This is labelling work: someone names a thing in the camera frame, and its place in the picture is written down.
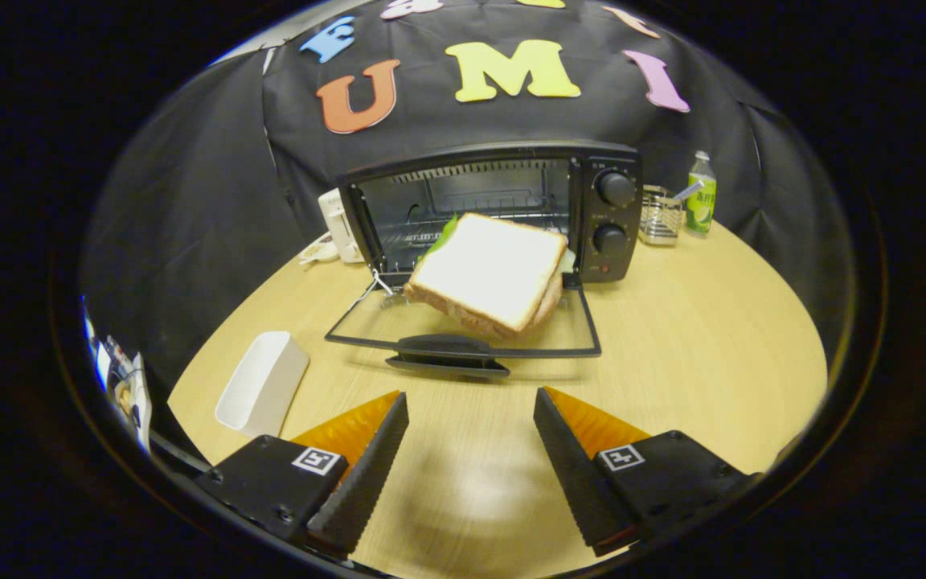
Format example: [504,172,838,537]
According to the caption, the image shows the sandwich with lettuce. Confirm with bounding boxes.
[404,211,576,340]

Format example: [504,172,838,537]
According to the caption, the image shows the white string tie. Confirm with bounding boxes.
[349,269,396,312]

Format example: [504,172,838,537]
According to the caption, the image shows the small white dish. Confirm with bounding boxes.
[298,233,341,266]

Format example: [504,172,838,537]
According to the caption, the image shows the black toaster oven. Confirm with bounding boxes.
[325,141,645,380]

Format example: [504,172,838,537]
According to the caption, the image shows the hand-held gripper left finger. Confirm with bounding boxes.
[196,391,411,560]

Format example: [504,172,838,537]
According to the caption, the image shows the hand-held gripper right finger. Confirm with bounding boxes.
[533,386,761,557]

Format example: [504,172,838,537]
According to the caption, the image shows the clear glass holder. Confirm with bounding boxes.
[638,185,685,246]

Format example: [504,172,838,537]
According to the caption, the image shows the green label drink bottle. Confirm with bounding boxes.
[685,150,718,238]

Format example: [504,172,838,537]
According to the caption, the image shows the white rectangular tray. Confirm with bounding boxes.
[215,331,311,439]

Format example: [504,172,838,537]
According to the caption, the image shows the white pop-up toaster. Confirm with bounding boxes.
[318,187,366,265]

